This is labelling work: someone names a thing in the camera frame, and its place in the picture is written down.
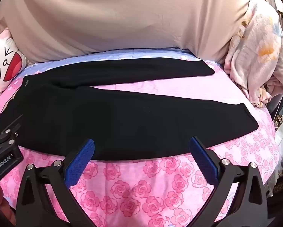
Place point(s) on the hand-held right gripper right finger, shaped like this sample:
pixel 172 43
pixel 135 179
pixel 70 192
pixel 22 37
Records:
pixel 204 162

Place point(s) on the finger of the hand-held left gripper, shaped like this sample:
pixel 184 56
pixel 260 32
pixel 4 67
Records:
pixel 10 130

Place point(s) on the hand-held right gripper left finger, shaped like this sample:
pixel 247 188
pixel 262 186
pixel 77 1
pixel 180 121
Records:
pixel 81 160

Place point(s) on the black pants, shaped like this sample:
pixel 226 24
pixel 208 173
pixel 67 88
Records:
pixel 108 123

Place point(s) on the person's left hand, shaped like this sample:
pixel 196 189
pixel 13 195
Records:
pixel 0 205

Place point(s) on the white cartoon face pillow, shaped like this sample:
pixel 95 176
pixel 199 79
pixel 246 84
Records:
pixel 4 59

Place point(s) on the pink rose print bed sheet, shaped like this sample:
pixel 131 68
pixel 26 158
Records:
pixel 143 189

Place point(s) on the pale floral plush blanket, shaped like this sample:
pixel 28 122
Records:
pixel 257 52

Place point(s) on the beige duvet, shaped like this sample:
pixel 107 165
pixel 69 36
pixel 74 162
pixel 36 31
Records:
pixel 120 16

